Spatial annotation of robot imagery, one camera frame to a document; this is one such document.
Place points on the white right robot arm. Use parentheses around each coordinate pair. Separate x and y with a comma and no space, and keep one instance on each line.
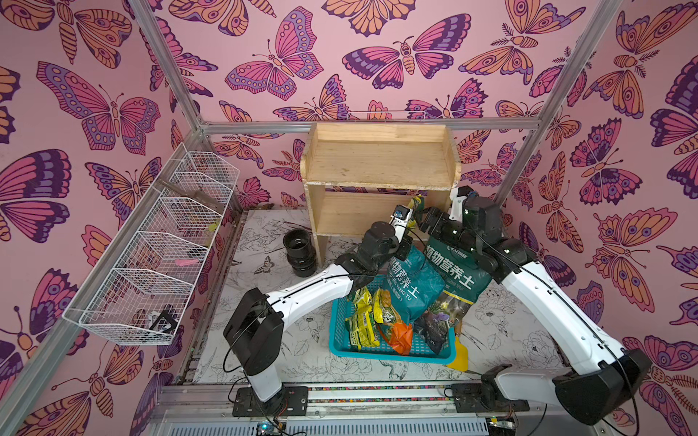
(469,248)

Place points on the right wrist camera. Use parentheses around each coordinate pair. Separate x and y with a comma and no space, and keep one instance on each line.
(458,196)

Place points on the teal plastic basket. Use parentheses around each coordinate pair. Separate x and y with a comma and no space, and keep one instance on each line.
(340,346)

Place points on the dark green soil bag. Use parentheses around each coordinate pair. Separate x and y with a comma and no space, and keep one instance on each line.
(463,281)

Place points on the wooden two-tier shelf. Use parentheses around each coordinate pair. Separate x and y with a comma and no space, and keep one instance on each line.
(355,173)

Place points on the teal orange soil bag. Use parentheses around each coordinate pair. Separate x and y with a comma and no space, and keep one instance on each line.
(413,284)

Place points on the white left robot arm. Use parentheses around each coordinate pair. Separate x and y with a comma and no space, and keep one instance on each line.
(255,331)

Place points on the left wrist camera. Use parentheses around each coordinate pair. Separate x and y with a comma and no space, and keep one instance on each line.
(402,215)

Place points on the aluminium frame post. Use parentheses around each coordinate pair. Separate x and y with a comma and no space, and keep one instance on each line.
(151,29)

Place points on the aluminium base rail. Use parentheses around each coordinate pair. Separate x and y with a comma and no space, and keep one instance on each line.
(409,408)

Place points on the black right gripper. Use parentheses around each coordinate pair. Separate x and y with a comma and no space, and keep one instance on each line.
(436,219)

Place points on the white wire basket rack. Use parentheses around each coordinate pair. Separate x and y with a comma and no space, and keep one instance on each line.
(141,286)

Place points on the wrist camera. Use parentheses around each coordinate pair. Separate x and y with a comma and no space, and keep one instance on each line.
(458,196)
(402,215)

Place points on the yellow fertilizer bag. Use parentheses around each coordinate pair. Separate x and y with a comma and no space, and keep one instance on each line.
(360,324)
(383,308)

